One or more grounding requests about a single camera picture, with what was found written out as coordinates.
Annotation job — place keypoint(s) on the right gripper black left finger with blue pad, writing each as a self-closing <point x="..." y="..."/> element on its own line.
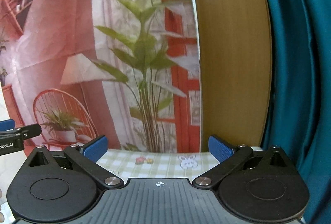
<point x="84" y="159"/>

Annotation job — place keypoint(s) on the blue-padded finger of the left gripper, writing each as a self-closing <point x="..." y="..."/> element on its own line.
<point x="6" y="125"/>

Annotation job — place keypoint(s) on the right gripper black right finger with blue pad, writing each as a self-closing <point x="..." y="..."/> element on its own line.
<point x="231" y="158"/>

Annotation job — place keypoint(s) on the green plaid bunny tablecloth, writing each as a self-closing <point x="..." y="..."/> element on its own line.
<point x="128" y="164"/>

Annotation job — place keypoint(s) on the yellow wooden panel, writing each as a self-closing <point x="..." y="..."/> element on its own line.
<point x="235" y="49"/>

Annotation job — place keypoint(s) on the printed room scene backdrop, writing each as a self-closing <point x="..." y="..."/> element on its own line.
<point x="124" y="69"/>

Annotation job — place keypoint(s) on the teal curtain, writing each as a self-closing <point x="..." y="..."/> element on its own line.
<point x="299" y="108"/>

